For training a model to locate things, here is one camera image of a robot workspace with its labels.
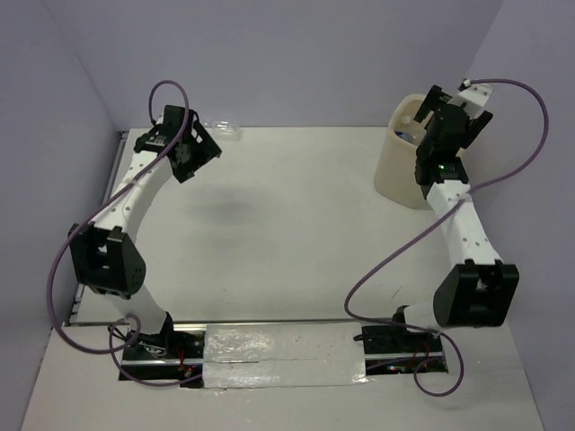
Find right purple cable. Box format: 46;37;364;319
344;78;550;398

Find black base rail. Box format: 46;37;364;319
113;325;447;389

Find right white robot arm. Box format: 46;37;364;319
390;84;519;351

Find white foil cover sheet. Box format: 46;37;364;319
202;322;367;389

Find clear bottle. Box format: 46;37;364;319
200;119;242;141

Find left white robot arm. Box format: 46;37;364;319
70;105;222;358

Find beige plastic bin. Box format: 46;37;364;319
374;94;431;210

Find blue label Pocari bottle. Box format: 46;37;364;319
394;115;425;145

